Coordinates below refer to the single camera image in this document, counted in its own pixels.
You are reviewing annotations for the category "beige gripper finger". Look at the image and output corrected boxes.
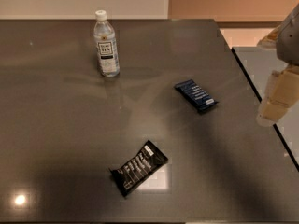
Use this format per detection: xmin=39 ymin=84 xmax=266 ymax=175
xmin=256 ymin=64 xmax=299 ymax=127
xmin=257 ymin=26 xmax=280 ymax=49

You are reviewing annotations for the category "blue rxbar wrapper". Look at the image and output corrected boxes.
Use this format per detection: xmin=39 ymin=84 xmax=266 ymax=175
xmin=174 ymin=79 xmax=217 ymax=113

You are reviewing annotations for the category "black rxbar wrapper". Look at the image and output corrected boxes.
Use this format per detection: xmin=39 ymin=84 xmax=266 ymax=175
xmin=110 ymin=140 xmax=168 ymax=197

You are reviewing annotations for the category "grey side table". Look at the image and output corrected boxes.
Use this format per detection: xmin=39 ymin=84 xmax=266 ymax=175
xmin=232 ymin=47 xmax=299 ymax=168

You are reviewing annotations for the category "clear plastic water bottle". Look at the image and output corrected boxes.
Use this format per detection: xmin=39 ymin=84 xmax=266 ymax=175
xmin=93 ymin=10 xmax=120 ymax=77

